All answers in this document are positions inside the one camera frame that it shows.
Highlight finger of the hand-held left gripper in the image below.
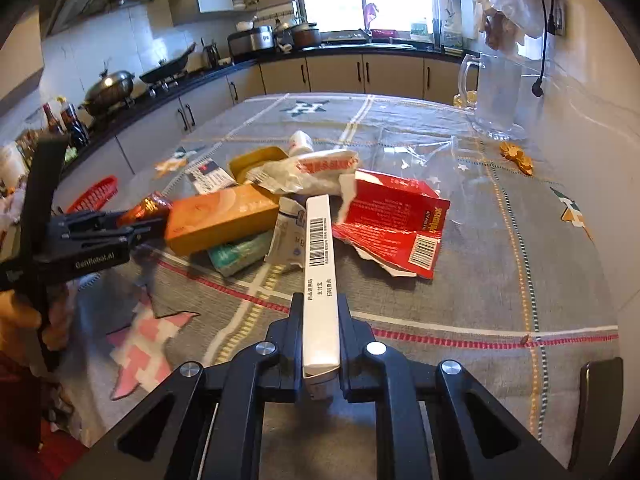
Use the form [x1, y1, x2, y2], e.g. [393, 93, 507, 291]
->
[62, 211, 168, 250]

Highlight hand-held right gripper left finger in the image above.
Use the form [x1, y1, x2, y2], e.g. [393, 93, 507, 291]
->
[65, 294, 304, 480]

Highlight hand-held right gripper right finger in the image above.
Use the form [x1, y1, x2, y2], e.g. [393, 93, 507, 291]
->
[338, 294, 571, 480]

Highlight brown snack packet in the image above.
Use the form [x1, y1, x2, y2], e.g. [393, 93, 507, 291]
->
[116, 191, 173, 228]

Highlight red plastic basket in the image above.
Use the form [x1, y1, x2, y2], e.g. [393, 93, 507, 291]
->
[65, 176, 120, 215]

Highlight long white barcode box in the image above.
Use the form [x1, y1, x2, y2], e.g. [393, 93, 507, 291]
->
[301, 194, 342, 401]

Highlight person's left hand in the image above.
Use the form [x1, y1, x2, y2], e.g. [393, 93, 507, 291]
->
[0, 282, 76, 353]

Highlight orange cardboard box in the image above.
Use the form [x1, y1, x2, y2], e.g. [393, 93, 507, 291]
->
[165, 183, 281, 256]

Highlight dark card packet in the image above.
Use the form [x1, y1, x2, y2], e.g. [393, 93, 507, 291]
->
[185, 156, 237, 195]

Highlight green tissue packet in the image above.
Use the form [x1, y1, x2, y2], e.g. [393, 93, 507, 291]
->
[207, 230, 275, 277]

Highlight crumpled white paper box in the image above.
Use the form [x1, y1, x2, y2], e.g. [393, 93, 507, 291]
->
[264, 196, 308, 273]

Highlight yellow tin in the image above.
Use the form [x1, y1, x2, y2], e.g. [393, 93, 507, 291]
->
[229, 146, 289, 186]

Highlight yellow cap sauce bottle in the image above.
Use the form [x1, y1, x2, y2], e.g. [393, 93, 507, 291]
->
[60, 96, 91, 148]

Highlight torn red carton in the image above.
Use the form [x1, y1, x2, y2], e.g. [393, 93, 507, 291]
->
[332, 169, 451, 279]

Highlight red label sauce bottle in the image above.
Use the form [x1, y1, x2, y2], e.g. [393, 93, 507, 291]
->
[42, 102, 66, 136]

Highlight gas stove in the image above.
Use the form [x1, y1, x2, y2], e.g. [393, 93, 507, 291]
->
[135, 72, 201, 98]

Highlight wok with metal lid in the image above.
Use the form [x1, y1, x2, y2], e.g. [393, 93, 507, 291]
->
[80, 62, 137, 116]

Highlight black frying pan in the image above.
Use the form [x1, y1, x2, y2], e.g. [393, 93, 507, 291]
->
[139, 41, 197, 86]

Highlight small white bottle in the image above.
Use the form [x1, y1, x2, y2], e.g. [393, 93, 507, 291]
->
[287, 130, 315, 158]

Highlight white red printed wrapper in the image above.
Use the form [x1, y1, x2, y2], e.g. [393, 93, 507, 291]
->
[245, 149, 360, 196]

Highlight rice cooker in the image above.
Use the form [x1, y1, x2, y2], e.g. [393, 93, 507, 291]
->
[227, 25, 276, 56]

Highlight grey base cabinets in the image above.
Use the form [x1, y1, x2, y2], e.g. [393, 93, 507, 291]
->
[65, 52, 481, 201]

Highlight dark cooking pot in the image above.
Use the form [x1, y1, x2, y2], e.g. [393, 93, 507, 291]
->
[291, 22, 322, 48]

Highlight black chair back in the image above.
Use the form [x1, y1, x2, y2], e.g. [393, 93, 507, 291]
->
[567, 357, 626, 468]

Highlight pile of orange peel pieces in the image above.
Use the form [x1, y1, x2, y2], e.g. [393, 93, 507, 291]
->
[499, 141, 535, 176]

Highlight glass pitcher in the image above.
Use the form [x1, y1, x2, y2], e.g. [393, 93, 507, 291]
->
[457, 51, 526, 142]

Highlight hanging plastic bags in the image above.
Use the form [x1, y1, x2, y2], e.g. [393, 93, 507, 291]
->
[475, 0, 546, 53]

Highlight grey wall cabinet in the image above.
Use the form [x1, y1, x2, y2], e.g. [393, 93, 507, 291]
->
[0, 7, 46, 106]

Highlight black cable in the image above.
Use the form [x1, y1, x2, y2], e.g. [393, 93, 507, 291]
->
[532, 0, 558, 98]

